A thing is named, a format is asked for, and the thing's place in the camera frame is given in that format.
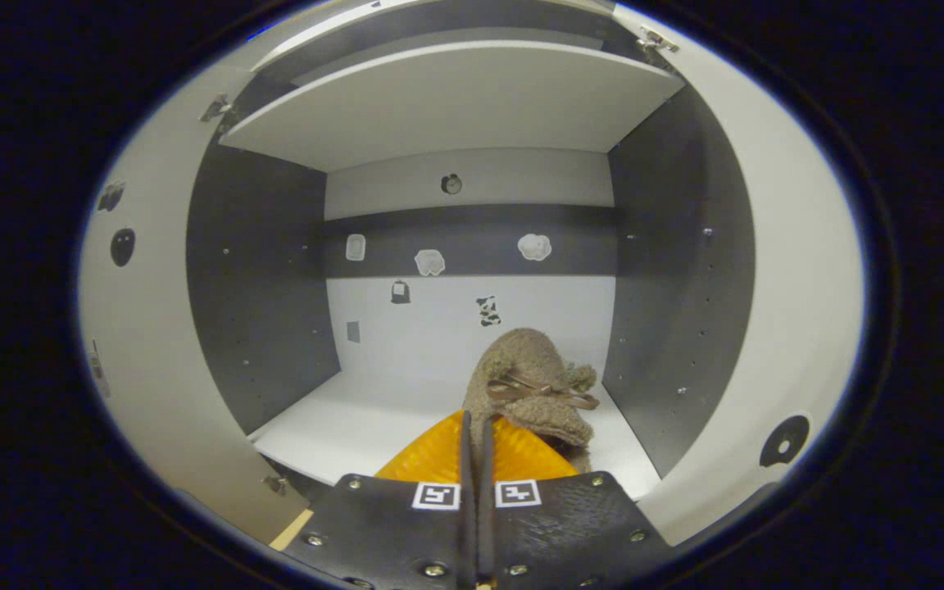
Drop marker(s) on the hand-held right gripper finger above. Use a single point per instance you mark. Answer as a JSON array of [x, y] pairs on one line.
[[467, 508], [486, 508]]

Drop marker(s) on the brown fuzzy shoe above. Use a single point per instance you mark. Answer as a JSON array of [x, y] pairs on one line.
[[525, 360]]

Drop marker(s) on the white shoe cabinet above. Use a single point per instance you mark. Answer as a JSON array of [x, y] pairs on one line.
[[406, 352]]

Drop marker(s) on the white cabinet door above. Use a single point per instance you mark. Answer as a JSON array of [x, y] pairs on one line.
[[152, 344], [800, 287]]

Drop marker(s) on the white cabinet shelf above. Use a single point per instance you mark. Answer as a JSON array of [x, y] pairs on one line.
[[456, 106]]

